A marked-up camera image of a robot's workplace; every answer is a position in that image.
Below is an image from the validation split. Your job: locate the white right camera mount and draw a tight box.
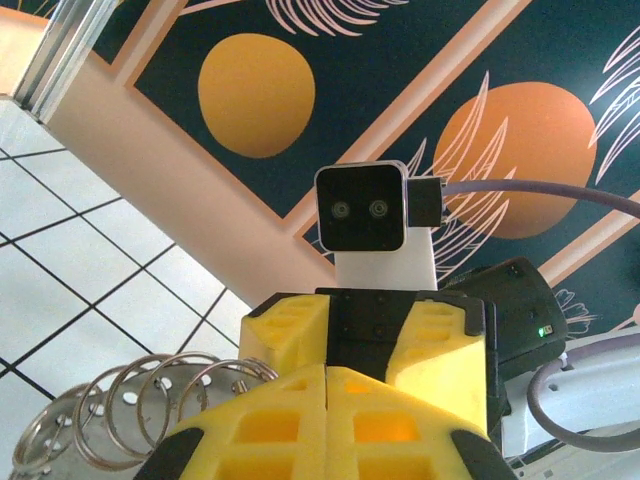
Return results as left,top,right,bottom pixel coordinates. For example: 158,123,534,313
334,227,440,292

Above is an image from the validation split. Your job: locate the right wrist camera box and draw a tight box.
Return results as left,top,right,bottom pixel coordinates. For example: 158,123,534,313
313,160,407,253

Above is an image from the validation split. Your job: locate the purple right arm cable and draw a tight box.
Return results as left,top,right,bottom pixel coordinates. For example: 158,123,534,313
407,177,640,454

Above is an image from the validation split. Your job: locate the aluminium corner post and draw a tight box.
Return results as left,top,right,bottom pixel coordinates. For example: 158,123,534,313
14,0,126,124

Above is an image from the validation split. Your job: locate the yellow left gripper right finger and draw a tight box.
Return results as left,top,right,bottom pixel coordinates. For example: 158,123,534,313
325,366,519,480

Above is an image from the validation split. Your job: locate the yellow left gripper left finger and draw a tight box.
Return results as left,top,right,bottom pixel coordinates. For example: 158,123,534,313
132,364,329,480

